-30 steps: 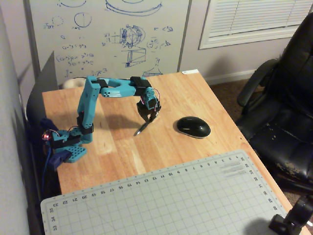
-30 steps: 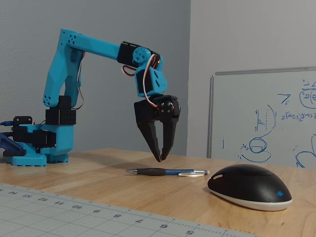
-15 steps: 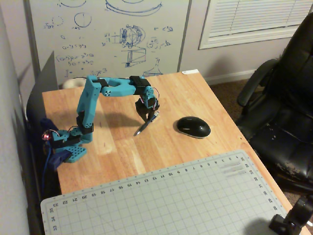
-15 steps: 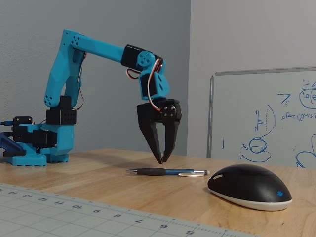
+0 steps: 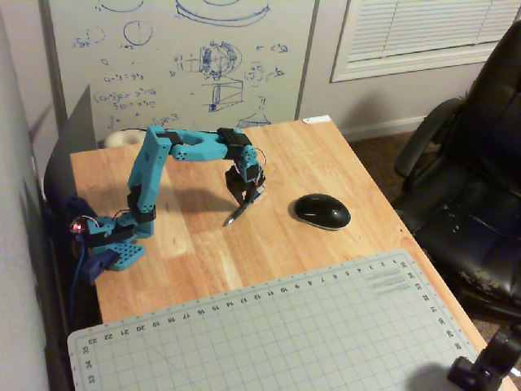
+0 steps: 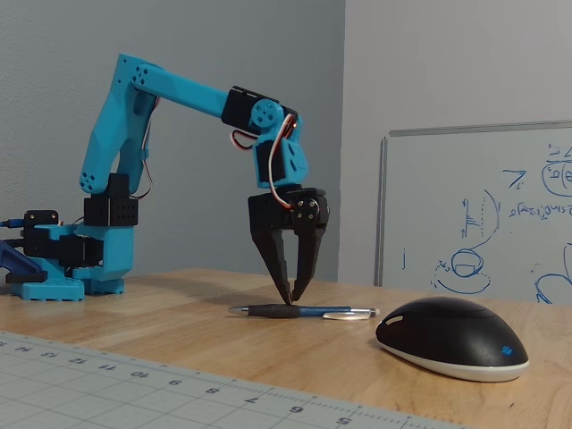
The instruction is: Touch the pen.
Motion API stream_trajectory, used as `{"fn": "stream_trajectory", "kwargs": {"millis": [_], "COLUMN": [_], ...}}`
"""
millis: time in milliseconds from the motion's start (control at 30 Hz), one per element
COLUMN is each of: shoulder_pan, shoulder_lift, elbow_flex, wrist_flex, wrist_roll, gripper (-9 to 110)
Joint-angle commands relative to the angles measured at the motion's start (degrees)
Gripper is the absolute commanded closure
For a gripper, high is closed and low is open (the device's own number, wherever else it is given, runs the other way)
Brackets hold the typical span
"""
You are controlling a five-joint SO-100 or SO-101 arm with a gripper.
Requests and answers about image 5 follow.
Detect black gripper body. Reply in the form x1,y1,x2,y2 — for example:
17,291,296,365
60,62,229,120
224,164,268,200

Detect blue pen with black grip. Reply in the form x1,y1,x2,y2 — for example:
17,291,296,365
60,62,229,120
221,185,266,227

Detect black computer mouse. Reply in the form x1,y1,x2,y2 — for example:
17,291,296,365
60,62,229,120
293,193,352,232

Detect white tape roll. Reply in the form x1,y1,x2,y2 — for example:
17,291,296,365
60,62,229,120
103,129,144,150

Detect grey cutting mat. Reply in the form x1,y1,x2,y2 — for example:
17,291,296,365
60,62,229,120
66,248,480,391

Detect whiteboard with blue drawings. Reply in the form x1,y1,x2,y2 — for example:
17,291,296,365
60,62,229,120
38,0,322,144

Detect dark blue table clamp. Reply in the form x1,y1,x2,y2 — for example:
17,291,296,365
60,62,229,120
66,195,120,285

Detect black flat panel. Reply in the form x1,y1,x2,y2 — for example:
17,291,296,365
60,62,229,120
42,83,99,207

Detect black leather office chair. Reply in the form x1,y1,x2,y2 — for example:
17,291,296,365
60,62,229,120
393,18,521,327

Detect white window blinds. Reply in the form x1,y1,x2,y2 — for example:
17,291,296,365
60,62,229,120
330,0,521,84

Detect black clamp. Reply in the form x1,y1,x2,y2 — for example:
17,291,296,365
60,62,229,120
447,324,521,391

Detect red and white servo cable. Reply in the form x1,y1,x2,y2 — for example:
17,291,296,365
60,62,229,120
227,146,269,192

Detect blue usb cable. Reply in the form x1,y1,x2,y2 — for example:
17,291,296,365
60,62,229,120
69,239,90,329

